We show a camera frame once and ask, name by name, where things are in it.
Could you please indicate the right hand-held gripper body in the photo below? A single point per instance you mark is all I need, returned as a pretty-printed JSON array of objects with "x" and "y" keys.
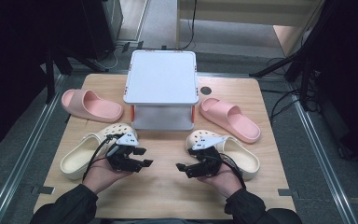
[{"x": 208, "y": 161}]

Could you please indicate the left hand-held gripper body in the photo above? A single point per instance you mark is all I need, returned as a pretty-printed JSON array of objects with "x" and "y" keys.
[{"x": 121, "y": 158}]

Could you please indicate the cream clog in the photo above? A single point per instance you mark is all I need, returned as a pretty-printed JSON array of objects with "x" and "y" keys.
[
  {"x": 77, "y": 155},
  {"x": 245, "y": 158}
]

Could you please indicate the pink slipper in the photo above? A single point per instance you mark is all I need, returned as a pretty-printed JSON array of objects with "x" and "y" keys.
[
  {"x": 105, "y": 110},
  {"x": 245, "y": 129}
]

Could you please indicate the white shoe rack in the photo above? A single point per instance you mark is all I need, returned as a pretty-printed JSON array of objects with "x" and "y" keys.
[{"x": 161, "y": 77}]

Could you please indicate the person's right hand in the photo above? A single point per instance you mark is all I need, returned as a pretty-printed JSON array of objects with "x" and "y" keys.
[{"x": 225, "y": 182}]

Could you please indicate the person's left hand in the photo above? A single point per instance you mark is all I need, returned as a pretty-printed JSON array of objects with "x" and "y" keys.
[{"x": 99, "y": 177}]

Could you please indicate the black table grommet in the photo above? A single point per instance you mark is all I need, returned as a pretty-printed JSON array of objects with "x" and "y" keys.
[{"x": 205, "y": 90}]

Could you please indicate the black tripod stand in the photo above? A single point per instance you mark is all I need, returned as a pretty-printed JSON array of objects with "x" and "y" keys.
[
  {"x": 49, "y": 77},
  {"x": 273, "y": 67}
]

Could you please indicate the dark curtain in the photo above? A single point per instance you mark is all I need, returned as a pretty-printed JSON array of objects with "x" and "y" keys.
[
  {"x": 348, "y": 77},
  {"x": 12, "y": 62}
]

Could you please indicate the wooden cabinet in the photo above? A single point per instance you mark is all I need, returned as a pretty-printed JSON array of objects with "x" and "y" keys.
[{"x": 230, "y": 9}]

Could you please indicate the grey table bracket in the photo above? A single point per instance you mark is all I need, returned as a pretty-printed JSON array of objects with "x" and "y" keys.
[
  {"x": 287, "y": 192},
  {"x": 45, "y": 190}
]

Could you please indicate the metal floor rail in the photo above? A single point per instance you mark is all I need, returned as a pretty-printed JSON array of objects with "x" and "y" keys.
[
  {"x": 21, "y": 165},
  {"x": 323, "y": 165}
]

